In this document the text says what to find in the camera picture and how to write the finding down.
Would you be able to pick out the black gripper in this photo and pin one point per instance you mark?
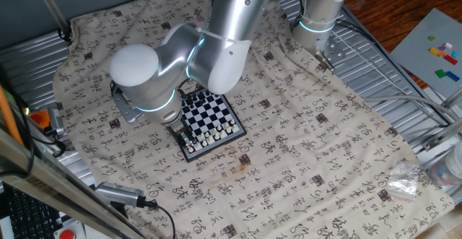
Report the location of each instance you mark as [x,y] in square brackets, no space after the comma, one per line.
[177,129]

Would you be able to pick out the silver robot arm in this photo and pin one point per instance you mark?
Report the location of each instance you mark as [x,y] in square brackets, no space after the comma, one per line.
[238,11]

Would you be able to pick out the black white magnetic chessboard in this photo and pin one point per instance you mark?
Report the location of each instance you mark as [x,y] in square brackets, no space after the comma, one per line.
[213,120]

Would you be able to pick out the white chess rook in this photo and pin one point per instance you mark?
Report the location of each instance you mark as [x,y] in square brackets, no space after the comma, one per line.
[191,150]
[235,127]

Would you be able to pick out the white chess knight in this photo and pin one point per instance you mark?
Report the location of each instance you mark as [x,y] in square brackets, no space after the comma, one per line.
[198,146]
[229,130]

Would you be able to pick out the white chess bishop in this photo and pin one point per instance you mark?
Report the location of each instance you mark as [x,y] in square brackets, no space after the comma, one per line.
[204,143]
[222,133]

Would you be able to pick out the white chess queen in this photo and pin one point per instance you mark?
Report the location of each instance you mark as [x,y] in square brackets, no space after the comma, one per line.
[211,139]

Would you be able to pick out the white chess king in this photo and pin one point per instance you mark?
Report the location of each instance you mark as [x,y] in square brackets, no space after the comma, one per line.
[217,136]

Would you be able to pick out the black chess queen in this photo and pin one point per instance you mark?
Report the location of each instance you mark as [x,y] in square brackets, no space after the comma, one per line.
[190,99]

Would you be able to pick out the black chess king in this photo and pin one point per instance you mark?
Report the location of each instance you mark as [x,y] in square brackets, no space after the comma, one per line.
[195,96]

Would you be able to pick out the black chess knight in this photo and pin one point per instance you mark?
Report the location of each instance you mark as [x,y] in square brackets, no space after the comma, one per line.
[207,92]

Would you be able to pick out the beige calligraphy print tablecloth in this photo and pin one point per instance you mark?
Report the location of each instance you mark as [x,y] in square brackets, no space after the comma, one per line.
[288,141]

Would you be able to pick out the grey emergency stop box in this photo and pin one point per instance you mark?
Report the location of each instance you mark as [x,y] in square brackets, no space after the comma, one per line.
[66,233]

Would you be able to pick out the black computer keyboard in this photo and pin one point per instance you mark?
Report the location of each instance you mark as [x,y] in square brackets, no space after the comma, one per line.
[29,213]

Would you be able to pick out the orange wooden stick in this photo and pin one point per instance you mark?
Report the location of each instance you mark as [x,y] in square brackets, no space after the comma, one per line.
[9,118]

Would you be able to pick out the silver base mounting plate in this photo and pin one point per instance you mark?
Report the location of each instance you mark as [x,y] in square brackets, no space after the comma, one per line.
[337,49]

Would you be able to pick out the thin grey metal pole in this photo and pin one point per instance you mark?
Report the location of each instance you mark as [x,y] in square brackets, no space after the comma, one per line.
[50,4]

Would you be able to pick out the clear plastic bag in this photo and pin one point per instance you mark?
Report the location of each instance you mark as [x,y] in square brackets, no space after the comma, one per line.
[402,181]

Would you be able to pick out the grey lego baseplate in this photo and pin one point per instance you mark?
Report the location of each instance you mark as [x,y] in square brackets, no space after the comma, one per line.
[415,55]

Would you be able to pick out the clear plastic storage tub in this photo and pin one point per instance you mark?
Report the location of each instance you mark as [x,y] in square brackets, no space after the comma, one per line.
[440,177]

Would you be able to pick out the large green lego brick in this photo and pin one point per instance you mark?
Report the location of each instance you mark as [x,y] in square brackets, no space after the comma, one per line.
[440,73]

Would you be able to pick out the yellow lego brick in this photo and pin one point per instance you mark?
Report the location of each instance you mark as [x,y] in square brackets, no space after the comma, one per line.
[434,51]

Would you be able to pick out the orange lego brick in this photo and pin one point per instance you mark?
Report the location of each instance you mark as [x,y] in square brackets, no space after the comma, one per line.
[442,54]

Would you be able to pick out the white plastic jar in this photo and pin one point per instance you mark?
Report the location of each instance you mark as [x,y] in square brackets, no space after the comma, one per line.
[455,165]

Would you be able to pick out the blue lego brick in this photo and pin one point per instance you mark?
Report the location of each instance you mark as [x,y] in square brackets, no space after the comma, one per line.
[452,76]

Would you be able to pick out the red lego brick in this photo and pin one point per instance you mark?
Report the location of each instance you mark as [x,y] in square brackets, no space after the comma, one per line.
[450,59]

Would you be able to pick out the white lego brick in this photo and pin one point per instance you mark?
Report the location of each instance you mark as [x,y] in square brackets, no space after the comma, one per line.
[448,45]

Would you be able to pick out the cyan lego brick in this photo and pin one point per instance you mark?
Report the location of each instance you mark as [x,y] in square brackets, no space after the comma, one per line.
[455,54]

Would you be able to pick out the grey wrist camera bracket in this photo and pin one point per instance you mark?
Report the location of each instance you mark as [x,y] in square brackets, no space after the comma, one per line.
[126,107]

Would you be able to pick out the silver ribbed camera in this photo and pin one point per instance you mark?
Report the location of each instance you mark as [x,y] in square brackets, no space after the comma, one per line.
[119,194]

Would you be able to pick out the mounted side camera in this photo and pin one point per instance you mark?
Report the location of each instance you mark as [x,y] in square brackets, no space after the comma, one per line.
[56,120]

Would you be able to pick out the wide aluminium frame beam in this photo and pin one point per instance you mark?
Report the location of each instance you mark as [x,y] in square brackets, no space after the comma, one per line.
[43,185]

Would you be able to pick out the aluminium frame profile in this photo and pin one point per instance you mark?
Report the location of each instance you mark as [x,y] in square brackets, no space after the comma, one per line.
[444,134]
[453,100]

